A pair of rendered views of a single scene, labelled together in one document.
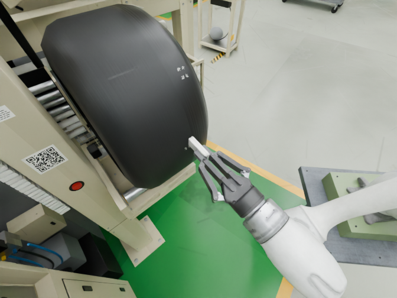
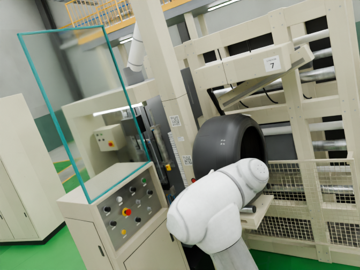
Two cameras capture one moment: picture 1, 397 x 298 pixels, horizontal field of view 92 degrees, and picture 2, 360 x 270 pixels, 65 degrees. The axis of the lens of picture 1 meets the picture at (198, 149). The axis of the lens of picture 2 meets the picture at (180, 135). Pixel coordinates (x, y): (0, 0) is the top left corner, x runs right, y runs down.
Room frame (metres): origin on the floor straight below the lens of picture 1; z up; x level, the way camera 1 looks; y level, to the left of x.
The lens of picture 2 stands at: (-0.05, -1.41, 1.87)
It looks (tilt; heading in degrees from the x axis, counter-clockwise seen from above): 14 degrees down; 79
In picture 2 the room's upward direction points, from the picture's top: 17 degrees counter-clockwise
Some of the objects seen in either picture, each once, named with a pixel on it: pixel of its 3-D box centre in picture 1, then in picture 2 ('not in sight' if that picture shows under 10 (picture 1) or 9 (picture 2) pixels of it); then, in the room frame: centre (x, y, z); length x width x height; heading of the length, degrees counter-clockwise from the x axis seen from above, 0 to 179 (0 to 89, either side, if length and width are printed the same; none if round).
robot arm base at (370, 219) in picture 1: (374, 197); not in sight; (0.36, -0.84, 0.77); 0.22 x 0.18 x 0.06; 6
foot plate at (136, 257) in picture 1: (141, 239); not in sight; (0.33, 0.45, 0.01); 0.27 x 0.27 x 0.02; 41
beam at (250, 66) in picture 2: not in sight; (242, 67); (0.82, 0.37, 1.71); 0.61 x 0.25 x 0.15; 131
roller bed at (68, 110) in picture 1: (48, 111); not in sight; (0.66, 0.68, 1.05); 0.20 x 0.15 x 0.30; 131
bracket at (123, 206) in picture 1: (106, 178); not in sight; (0.40, 0.40, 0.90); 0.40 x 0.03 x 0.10; 41
